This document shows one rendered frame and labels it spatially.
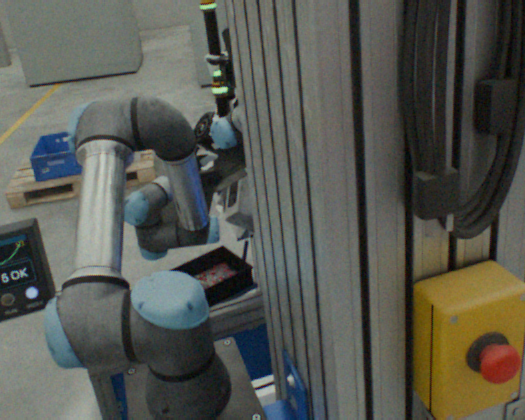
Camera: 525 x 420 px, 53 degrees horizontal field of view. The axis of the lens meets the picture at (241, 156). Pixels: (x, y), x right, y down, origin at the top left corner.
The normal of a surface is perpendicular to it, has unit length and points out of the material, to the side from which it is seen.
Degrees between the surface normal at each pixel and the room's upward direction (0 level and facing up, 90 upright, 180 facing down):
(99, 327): 49
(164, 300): 8
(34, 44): 90
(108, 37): 90
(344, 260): 90
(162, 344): 90
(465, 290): 0
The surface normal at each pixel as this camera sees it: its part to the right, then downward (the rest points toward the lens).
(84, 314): -0.09, -0.55
